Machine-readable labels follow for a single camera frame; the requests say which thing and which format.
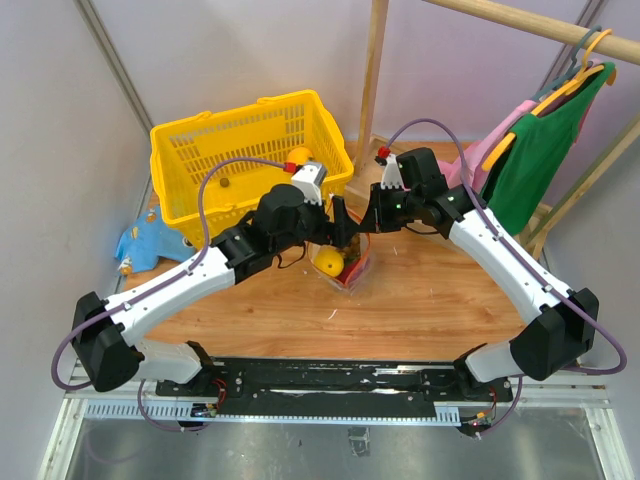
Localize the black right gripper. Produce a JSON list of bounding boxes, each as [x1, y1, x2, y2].
[[360, 182, 421, 234]]

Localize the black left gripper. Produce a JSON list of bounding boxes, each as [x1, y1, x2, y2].
[[273, 191, 360, 255]]

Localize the bunch of brown longans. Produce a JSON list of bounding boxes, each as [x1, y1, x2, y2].
[[337, 234, 361, 266]]

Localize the clear zip top bag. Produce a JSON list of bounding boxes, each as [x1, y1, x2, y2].
[[307, 233, 373, 294]]

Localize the dark red fruit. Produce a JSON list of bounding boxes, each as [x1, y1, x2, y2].
[[336, 257, 369, 286]]

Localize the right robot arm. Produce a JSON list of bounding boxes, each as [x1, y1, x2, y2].
[[361, 147, 599, 400]]

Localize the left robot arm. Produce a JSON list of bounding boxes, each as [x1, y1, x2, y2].
[[71, 184, 358, 396]]

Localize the orange fruit with leaf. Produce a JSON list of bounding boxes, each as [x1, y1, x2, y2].
[[286, 146, 315, 165]]

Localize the pink shirt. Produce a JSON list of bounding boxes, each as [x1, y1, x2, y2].
[[439, 69, 617, 193]]

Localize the yellow clothes hanger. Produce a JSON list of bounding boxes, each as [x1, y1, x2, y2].
[[482, 29, 613, 172]]

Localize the yellow plastic shopping basket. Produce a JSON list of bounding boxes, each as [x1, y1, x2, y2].
[[150, 90, 354, 248]]

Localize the green shirt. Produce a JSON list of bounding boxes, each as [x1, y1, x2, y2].
[[481, 62, 616, 235]]

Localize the blue cartoon cloth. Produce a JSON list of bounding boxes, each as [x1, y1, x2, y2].
[[114, 206, 196, 276]]

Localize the grey clothes hanger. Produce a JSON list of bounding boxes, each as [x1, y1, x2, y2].
[[530, 25, 602, 102]]

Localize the wooden clothes rack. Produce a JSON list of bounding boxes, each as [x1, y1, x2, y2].
[[361, 1, 639, 260]]

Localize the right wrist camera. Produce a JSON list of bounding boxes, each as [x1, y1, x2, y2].
[[375, 146, 405, 190]]

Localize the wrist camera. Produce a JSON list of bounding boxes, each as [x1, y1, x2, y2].
[[291, 161, 328, 205], [375, 146, 405, 190]]

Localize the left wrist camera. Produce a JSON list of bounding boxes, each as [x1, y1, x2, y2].
[[291, 161, 328, 205]]

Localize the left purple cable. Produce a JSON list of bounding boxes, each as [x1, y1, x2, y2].
[[52, 157, 289, 434]]

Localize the purple cable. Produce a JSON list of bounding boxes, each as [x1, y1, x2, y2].
[[389, 117, 627, 376], [52, 157, 289, 434]]

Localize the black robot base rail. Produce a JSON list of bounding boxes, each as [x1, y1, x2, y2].
[[155, 357, 513, 431]]

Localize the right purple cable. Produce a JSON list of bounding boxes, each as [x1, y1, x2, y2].
[[389, 117, 627, 376]]

